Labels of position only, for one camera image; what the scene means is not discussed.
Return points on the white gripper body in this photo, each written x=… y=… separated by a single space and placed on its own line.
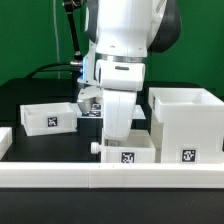
x=120 y=83

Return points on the white front drawer box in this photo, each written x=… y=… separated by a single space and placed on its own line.
x=138 y=148

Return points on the white drawer box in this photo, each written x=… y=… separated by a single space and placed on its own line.
x=138 y=148
x=46 y=119

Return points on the white drawer cabinet frame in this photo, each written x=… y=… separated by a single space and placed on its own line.
x=187 y=125

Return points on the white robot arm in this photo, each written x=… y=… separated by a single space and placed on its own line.
x=121 y=35

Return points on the white rear drawer box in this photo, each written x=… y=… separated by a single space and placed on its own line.
x=46 y=119

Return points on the white marker tag sheet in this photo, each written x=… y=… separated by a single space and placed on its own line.
x=97 y=113

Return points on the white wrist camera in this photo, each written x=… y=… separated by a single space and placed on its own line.
x=89 y=96

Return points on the white left fence rail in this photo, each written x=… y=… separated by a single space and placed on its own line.
x=5 y=140

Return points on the white fence rail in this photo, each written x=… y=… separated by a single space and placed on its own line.
x=107 y=175
x=5 y=140

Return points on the white front fence rail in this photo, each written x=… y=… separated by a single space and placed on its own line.
x=107 y=175

